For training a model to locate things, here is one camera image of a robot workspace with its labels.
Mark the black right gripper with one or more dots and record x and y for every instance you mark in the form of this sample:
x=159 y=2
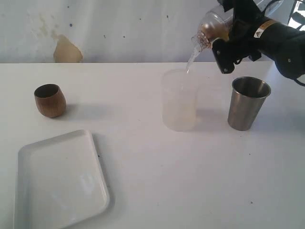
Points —
x=246 y=17

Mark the clear plastic shaker lid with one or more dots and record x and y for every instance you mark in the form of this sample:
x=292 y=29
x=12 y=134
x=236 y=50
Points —
x=198 y=44

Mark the stainless steel cup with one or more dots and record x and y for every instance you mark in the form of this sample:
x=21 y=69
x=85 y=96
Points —
x=248 y=96

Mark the brown wooden cup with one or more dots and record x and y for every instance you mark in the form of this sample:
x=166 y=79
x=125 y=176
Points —
x=50 y=100

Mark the clear plastic shaker cup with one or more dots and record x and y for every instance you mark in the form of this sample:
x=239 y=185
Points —
x=220 y=16

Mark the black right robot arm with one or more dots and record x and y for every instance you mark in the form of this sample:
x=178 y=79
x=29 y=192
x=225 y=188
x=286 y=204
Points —
x=283 y=44

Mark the translucent white plastic beaker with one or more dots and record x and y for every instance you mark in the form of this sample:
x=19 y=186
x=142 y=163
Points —
x=179 y=99

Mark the white rectangular tray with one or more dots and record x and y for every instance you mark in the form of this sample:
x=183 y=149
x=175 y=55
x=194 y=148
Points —
x=59 y=182

